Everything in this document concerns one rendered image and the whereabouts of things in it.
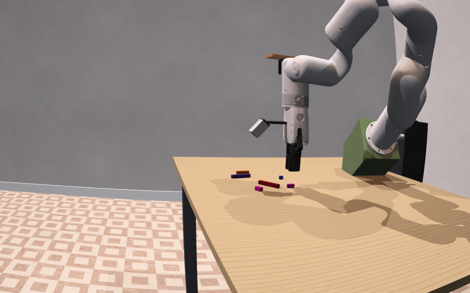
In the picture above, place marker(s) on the red rod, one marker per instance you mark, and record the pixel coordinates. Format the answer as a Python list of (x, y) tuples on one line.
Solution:
[(270, 184)]

